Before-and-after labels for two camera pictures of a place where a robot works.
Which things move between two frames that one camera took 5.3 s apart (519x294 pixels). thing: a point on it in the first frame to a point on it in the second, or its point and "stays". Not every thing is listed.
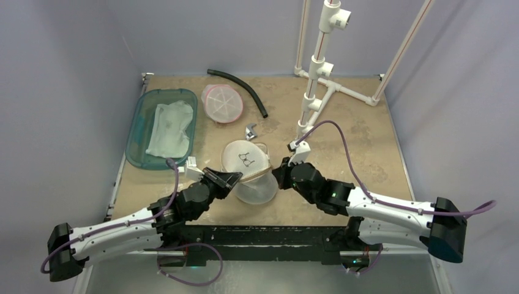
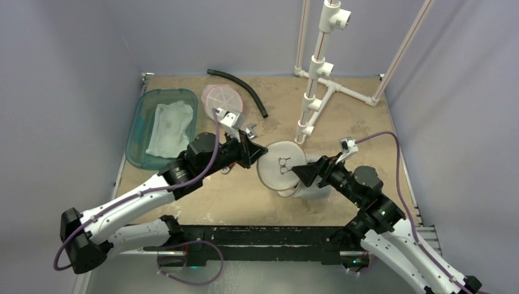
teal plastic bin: (141, 124) stays
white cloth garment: (169, 138) stays
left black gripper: (223, 181) to (249, 152)
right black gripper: (283, 173) to (319, 172)
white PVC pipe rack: (332, 17) stays
